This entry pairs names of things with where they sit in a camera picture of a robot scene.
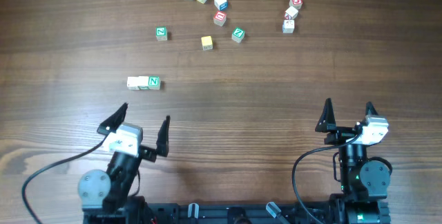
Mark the red U block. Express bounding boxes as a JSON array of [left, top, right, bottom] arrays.
[[213, 11, 227, 26]]

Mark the green Z block left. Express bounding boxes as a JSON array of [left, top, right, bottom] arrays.
[[155, 26, 168, 41]]

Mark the red letter block right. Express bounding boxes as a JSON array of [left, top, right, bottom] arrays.
[[289, 0, 303, 10]]

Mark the white block dotted face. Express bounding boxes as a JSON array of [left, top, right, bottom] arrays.
[[127, 77, 140, 91]]

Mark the green z block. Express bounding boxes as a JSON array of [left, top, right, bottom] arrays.
[[155, 26, 168, 41], [231, 27, 245, 43]]

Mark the plain wooden block blue side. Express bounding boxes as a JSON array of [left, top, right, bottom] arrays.
[[214, 0, 228, 11]]

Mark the white block green side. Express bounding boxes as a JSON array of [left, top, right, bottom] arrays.
[[137, 76, 149, 90]]

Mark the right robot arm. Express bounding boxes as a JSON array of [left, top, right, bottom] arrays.
[[315, 98, 392, 224]]

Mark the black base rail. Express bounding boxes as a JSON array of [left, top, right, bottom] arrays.
[[83, 200, 392, 224]]

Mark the white picture block right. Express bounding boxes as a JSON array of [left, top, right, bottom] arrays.
[[282, 19, 296, 34]]

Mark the green Z block centre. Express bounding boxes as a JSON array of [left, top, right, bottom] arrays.
[[231, 27, 245, 43]]

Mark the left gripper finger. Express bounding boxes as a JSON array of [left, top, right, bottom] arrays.
[[156, 115, 171, 157], [97, 102, 128, 135]]

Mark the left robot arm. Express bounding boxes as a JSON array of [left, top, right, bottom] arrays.
[[77, 103, 171, 223]]

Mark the white block red side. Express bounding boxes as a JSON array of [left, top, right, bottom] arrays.
[[284, 6, 298, 20]]

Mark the green N block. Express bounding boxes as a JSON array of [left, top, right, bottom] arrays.
[[148, 76, 161, 90]]

